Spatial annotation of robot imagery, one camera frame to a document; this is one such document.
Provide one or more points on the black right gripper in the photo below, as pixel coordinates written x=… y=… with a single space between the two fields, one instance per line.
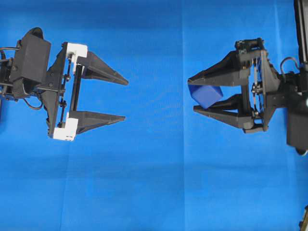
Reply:
x=253 y=108

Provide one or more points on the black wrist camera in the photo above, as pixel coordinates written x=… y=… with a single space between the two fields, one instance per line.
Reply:
x=30 y=63
x=297 y=123

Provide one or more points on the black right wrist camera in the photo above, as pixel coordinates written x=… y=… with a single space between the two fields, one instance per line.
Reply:
x=297 y=123

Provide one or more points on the blue block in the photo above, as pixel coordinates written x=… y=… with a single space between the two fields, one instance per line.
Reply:
x=205 y=95

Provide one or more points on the blue table cloth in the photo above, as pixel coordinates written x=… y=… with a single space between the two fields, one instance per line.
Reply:
x=165 y=168

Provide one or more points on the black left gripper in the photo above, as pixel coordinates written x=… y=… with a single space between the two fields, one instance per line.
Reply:
x=76 y=122

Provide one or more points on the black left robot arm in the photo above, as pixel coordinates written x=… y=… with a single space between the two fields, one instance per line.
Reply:
x=6 y=86

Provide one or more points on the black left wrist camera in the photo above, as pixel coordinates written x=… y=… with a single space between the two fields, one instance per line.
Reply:
x=30 y=63

